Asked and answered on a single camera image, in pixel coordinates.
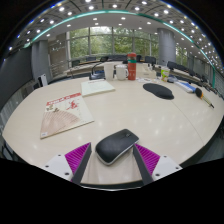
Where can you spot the white cardboard box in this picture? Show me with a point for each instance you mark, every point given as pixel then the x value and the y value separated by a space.
pixel 146 70

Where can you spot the ceiling lights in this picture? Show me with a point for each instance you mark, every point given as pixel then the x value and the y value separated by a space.
pixel 114 6

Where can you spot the black office chairs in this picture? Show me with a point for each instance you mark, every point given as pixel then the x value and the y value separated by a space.
pixel 150 59

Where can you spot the black desk microphone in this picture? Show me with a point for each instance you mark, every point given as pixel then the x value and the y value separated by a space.
pixel 96 76

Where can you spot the white lidded mug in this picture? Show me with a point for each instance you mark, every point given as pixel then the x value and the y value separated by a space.
pixel 121 72

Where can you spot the colourful sticker sheet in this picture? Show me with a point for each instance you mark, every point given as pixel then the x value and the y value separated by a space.
pixel 148 80

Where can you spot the magazine with fan print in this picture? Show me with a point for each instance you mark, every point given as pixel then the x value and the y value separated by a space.
pixel 65 115

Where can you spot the blue folder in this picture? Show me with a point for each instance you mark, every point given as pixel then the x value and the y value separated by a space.
pixel 185 86

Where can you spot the black round mouse pad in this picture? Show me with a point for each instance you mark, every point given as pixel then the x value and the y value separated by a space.
pixel 158 90

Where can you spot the wooden table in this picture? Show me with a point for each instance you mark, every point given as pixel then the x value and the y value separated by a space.
pixel 90 62

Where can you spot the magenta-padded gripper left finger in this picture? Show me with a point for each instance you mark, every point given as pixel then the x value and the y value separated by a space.
pixel 78 156

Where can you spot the red thermos bottle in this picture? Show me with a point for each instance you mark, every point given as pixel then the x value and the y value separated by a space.
pixel 132 66

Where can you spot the black computer mouse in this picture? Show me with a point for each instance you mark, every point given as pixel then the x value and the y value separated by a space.
pixel 116 146

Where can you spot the long curved conference table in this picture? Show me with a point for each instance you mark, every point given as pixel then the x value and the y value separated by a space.
pixel 80 69

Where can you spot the white paper cup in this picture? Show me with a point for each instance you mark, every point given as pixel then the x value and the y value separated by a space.
pixel 109 71

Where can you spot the green printed paper cup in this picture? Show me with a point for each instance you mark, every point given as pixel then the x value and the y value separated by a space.
pixel 164 73

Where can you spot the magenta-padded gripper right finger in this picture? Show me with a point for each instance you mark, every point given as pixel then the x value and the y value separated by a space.
pixel 146 159

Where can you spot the black handheld microphone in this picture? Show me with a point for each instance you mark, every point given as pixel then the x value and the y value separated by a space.
pixel 203 96

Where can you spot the white paper booklet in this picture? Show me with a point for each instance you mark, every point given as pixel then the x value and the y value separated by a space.
pixel 97 87

